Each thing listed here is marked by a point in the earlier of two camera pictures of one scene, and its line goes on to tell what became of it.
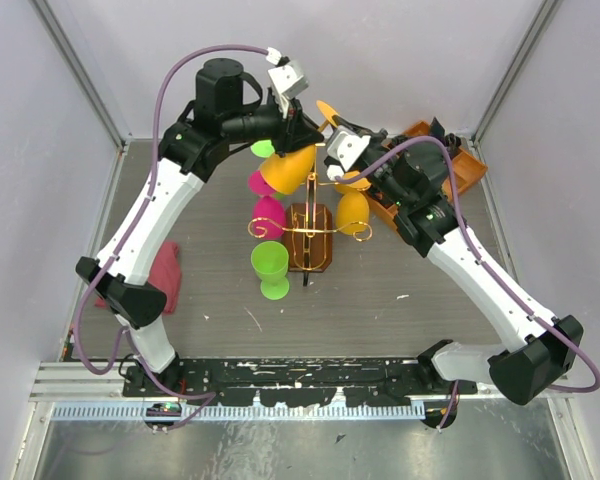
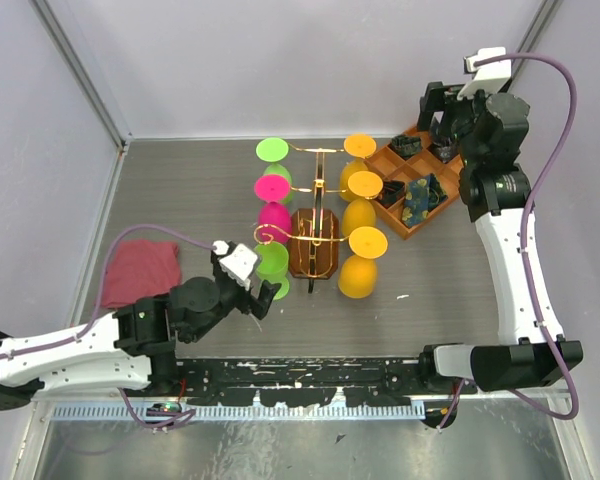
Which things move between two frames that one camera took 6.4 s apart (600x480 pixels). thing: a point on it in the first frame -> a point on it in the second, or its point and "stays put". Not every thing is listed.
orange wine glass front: [287, 174] -> [358, 272]
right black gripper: [375, 137] -> [439, 97]
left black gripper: [297, 130] -> [258, 307]
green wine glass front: [270, 262] stays put
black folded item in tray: [450, 141] stays put
